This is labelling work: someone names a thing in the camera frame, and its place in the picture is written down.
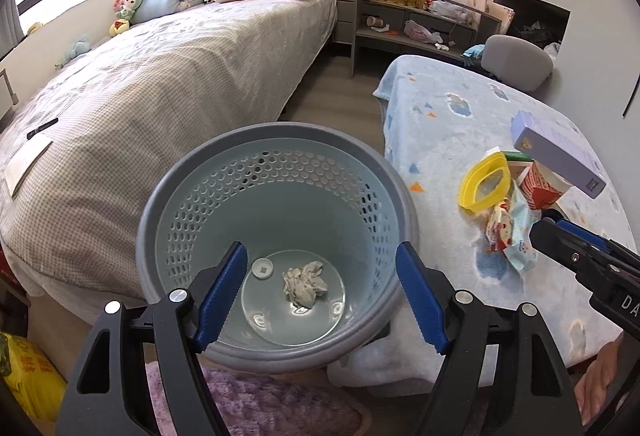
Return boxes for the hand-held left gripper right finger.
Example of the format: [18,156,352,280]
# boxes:
[395,241,583,436]

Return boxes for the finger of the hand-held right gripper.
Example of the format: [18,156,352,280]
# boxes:
[530,219,610,277]
[556,219,640,267]

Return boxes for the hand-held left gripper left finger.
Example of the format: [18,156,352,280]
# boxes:
[56,241,249,436]

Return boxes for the colourful snack wrapper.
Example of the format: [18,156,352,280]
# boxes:
[485,190,542,273]

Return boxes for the purple cardboard box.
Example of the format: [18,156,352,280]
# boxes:
[511,111,607,199]

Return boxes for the yellow plastic lid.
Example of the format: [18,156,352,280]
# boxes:
[458,152,512,213]

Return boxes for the blue perforated plastic bin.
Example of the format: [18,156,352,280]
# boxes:
[136,122,420,373]

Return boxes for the person's right hand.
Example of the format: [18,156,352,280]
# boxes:
[574,335,627,426]

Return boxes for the red paper cup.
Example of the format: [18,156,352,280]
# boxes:
[519,161,572,211]

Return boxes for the crumpled white tissue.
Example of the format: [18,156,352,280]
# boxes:
[282,261,329,309]

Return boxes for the purple fluffy rug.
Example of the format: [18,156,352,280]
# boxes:
[145,361,366,436]

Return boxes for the blue printed blanket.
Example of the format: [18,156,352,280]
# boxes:
[327,54,632,388]

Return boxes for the grey chair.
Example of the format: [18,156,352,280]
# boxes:
[481,34,555,93]

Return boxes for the yellow plastic bag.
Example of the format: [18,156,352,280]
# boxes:
[0,333,68,422]

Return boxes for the grey bed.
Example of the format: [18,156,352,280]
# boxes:
[0,0,348,317]

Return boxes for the white paper booklet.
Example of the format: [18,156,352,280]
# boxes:
[5,141,54,197]

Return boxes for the pink gift bag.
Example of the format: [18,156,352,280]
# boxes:
[465,0,516,34]

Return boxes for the black marker pen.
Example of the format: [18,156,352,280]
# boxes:
[27,118,59,139]

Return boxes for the pink plastic bag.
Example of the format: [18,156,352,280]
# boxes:
[404,20,444,44]

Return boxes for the grey desk shelf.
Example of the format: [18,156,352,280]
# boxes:
[351,0,503,77]

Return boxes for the small blue plush toy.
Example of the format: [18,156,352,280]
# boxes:
[56,40,91,67]

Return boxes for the grey nightstand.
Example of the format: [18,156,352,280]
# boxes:
[333,0,357,45]

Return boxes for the small green plush doll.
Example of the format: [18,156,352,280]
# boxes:
[112,0,147,24]

